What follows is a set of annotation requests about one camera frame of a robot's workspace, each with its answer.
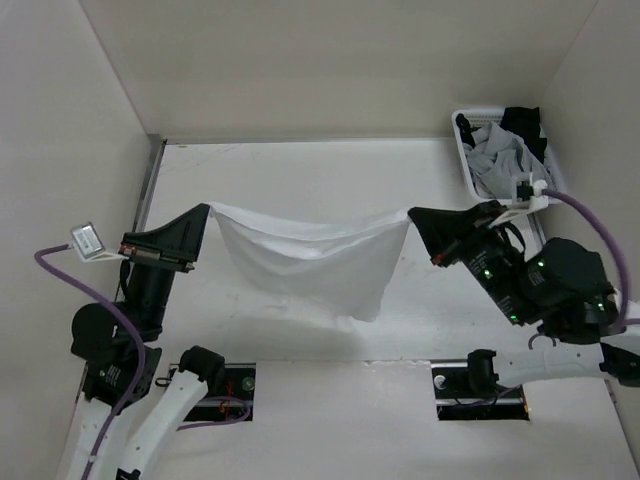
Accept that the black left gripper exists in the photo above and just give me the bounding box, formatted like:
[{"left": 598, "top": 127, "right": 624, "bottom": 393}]
[{"left": 124, "top": 201, "right": 214, "bottom": 339}]

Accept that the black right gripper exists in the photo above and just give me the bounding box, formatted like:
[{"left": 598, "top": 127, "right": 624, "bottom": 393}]
[{"left": 407, "top": 196, "right": 535, "bottom": 322}]

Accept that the white tank top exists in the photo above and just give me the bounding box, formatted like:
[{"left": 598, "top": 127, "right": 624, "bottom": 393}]
[{"left": 209, "top": 202, "right": 410, "bottom": 321}]

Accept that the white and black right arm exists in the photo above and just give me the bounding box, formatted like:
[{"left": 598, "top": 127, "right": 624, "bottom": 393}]
[{"left": 408, "top": 201, "right": 639, "bottom": 398}]

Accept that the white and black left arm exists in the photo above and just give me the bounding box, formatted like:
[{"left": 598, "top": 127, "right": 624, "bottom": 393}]
[{"left": 67, "top": 204, "right": 225, "bottom": 479}]

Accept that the grey tank top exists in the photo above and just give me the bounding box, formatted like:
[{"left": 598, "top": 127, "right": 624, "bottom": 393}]
[{"left": 462, "top": 122, "right": 554, "bottom": 199}]

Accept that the black tank top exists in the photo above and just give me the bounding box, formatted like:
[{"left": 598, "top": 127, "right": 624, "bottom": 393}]
[{"left": 500, "top": 107, "right": 548, "bottom": 163}]

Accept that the white perforated plastic basket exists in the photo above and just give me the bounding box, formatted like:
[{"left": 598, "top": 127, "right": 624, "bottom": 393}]
[{"left": 451, "top": 107, "right": 567, "bottom": 206}]

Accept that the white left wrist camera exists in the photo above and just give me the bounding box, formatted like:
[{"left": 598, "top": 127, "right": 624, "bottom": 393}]
[{"left": 70, "top": 222, "right": 124, "bottom": 263}]

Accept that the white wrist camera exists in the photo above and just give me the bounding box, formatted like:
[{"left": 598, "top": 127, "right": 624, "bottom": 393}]
[
  {"left": 489, "top": 172, "right": 551, "bottom": 224},
  {"left": 70, "top": 222, "right": 124, "bottom": 263}
]

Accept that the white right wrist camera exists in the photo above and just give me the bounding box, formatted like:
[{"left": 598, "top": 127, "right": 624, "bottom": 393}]
[{"left": 489, "top": 172, "right": 551, "bottom": 224}]

